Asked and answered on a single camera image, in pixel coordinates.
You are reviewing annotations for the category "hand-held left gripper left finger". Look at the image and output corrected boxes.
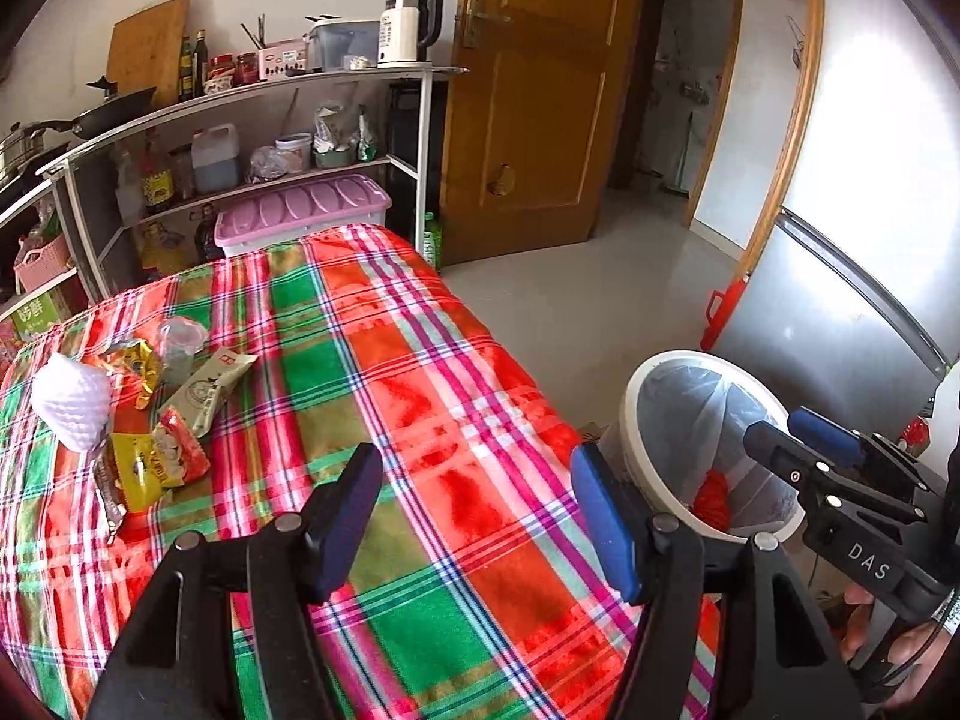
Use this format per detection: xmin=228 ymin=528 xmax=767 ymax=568
xmin=84 ymin=441 xmax=385 ymax=720

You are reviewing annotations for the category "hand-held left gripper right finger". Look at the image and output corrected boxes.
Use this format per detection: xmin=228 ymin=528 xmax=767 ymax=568
xmin=570 ymin=441 xmax=863 ymax=720

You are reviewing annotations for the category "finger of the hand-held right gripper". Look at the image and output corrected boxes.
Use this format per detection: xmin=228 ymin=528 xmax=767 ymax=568
xmin=787 ymin=406 xmax=947 ymax=496
xmin=742 ymin=420 xmax=931 ymax=530

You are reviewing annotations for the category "white round trash bin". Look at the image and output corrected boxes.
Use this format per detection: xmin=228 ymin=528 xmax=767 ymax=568
xmin=619 ymin=349 xmax=807 ymax=541

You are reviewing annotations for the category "red plastic bag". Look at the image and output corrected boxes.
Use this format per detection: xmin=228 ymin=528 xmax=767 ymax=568
xmin=691 ymin=469 xmax=732 ymax=533

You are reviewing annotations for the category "translucent bin liner bag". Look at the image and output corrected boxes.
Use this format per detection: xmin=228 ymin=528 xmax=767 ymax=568
xmin=637 ymin=360 xmax=803 ymax=533

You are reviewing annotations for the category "beige paper packet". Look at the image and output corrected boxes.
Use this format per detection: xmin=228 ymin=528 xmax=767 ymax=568
xmin=157 ymin=347 xmax=260 ymax=438

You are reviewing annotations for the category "red yellow snack wrapper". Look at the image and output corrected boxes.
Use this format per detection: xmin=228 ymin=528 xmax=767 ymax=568
xmin=111 ymin=406 xmax=212 ymax=512

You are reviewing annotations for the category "clear plastic cup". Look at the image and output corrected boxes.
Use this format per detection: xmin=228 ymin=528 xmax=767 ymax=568
xmin=155 ymin=316 xmax=209 ymax=387

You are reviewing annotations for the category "green foil wrapper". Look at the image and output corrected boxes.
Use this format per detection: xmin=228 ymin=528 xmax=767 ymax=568
xmin=91 ymin=450 xmax=128 ymax=545

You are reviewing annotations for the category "white foam fruit net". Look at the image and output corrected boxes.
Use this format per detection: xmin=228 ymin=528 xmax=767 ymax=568
xmin=30 ymin=352 xmax=113 ymax=452

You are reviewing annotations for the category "person's right hand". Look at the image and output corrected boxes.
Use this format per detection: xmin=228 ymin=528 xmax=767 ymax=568
xmin=838 ymin=585 xmax=960 ymax=713

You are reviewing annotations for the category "red package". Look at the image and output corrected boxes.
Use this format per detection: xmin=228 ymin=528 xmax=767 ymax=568
xmin=896 ymin=416 xmax=931 ymax=458

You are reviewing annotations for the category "silver refrigerator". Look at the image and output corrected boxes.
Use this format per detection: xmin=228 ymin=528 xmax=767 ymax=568
xmin=709 ymin=0 xmax=960 ymax=458

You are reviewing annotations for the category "plaid red green blanket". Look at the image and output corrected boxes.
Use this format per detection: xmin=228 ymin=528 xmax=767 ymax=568
xmin=0 ymin=223 xmax=725 ymax=720

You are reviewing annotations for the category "red plastic container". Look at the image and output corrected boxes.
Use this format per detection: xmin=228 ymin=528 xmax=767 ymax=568
xmin=703 ymin=276 xmax=751 ymax=352

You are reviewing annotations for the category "pink lidded storage box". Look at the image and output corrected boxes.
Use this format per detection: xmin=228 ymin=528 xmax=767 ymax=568
xmin=214 ymin=172 xmax=393 ymax=257

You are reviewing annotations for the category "yellow oil bottle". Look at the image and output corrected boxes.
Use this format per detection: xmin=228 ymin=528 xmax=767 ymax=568
xmin=139 ymin=223 xmax=188 ymax=280

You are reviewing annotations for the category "clear plastic bag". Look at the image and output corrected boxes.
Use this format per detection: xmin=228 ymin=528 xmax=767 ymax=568
xmin=246 ymin=145 xmax=290 ymax=182

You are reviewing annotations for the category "white plastic tub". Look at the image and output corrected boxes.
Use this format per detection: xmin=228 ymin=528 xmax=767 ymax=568
xmin=274 ymin=133 xmax=313 ymax=173

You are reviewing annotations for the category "white metal shelf rack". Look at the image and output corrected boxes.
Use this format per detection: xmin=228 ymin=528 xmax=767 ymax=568
xmin=37 ymin=64 xmax=470 ymax=308

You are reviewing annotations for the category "green carton box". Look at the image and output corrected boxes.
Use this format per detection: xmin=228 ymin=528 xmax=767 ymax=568
xmin=0 ymin=289 xmax=72 ymax=346

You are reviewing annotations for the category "white plastic jug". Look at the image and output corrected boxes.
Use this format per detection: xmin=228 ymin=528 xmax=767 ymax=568
xmin=191 ymin=124 xmax=242 ymax=194

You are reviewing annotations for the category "yellow label sauce bottle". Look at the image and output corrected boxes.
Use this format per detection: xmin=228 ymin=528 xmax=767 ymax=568
xmin=142 ymin=136 xmax=177 ymax=215

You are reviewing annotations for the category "white plastic bottle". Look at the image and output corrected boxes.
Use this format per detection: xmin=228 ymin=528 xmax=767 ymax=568
xmin=116 ymin=157 xmax=147 ymax=226

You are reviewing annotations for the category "crumpled food bag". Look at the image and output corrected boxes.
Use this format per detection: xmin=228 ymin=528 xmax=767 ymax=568
xmin=311 ymin=103 xmax=359 ymax=155

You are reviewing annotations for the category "pink woven basket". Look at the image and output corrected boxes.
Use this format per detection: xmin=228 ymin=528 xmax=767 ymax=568
xmin=13 ymin=232 xmax=72 ymax=293

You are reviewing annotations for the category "brown wooden door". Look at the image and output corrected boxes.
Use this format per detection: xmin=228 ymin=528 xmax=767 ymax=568
xmin=439 ymin=0 xmax=647 ymax=267

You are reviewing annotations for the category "pink utensil holder box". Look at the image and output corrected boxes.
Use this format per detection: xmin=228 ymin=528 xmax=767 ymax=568
xmin=257 ymin=41 xmax=310 ymax=81

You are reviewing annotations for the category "black frying pan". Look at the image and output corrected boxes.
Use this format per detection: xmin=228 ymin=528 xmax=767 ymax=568
xmin=22 ymin=76 xmax=158 ymax=142

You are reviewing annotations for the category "clear lidded storage container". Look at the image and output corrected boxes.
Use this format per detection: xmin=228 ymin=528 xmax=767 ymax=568
xmin=306 ymin=15 xmax=382 ymax=72

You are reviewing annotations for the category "white electric kettle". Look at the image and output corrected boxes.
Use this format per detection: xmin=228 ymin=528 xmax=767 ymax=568
xmin=377 ymin=0 xmax=443 ymax=68

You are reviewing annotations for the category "steel cooking pot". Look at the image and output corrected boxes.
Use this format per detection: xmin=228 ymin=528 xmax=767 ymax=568
xmin=0 ymin=124 xmax=50 ymax=188

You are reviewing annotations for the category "wooden cutting board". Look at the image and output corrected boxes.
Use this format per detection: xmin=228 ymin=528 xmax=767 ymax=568
xmin=106 ymin=0 xmax=191 ymax=110

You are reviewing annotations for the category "long handled mop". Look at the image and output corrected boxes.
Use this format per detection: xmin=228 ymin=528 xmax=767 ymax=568
xmin=664 ymin=109 xmax=695 ymax=196

